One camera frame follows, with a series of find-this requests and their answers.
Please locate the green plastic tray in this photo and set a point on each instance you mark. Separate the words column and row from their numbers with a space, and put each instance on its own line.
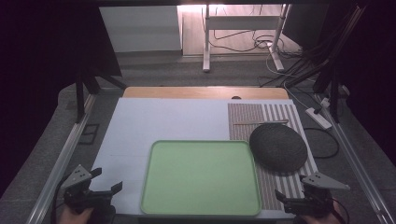
column 200, row 177

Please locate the dark round woven placemat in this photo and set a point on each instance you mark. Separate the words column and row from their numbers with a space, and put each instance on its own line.
column 278, row 147

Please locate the white power strip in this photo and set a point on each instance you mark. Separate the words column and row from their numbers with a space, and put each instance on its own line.
column 318, row 118

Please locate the striped brown white placemat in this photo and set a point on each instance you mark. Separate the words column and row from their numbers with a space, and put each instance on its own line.
column 246, row 124

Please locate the black metal stand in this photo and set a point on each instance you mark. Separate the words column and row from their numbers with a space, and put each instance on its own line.
column 84, row 84
column 334, row 77

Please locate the person's left hand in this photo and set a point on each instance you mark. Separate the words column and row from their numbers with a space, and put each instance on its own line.
column 74, row 216

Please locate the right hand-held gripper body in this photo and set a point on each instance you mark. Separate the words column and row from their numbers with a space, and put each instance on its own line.
column 313, row 199

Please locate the white table cover sheet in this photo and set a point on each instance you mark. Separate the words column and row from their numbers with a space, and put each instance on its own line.
column 155, row 121

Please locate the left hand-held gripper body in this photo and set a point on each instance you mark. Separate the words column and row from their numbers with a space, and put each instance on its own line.
column 77, row 193

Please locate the white desk frame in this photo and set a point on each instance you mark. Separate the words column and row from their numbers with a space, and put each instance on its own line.
column 241, row 22

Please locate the black rectangular frame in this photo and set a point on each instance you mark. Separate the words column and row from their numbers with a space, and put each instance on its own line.
column 89, row 133

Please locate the white panel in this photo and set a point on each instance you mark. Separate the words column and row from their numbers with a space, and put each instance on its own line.
column 140, row 28

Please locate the person's right hand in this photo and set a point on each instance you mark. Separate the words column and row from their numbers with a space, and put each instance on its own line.
column 320, row 220

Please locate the wooden chopsticks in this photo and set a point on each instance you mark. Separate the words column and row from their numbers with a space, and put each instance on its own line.
column 261, row 122

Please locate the aluminium rail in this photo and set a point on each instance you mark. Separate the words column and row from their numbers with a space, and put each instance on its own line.
column 63, row 155
column 355, row 155

